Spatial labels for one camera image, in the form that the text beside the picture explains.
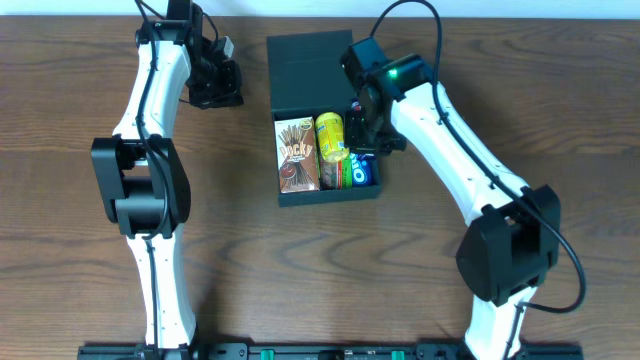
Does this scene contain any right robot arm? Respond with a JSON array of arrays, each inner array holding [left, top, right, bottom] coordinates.
[[340, 38, 560, 359]]

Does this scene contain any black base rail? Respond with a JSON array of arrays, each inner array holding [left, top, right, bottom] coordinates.
[[77, 341, 585, 360]]

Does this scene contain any blue Oreo pack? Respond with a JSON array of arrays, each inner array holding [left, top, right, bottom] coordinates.
[[349, 153, 375, 187]]

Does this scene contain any black gift box with lid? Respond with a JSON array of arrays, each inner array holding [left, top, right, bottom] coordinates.
[[267, 30, 382, 207]]

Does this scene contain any green clear snack bag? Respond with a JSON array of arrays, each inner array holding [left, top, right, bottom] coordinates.
[[320, 157, 353, 190]]

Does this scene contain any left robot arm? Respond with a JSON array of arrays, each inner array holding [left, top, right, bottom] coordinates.
[[78, 0, 244, 359]]

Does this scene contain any brown Pocky box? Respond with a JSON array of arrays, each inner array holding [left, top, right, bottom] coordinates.
[[274, 117, 321, 193]]

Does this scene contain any yellow candy jar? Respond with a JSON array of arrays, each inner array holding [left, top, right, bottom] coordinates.
[[315, 112, 349, 163]]

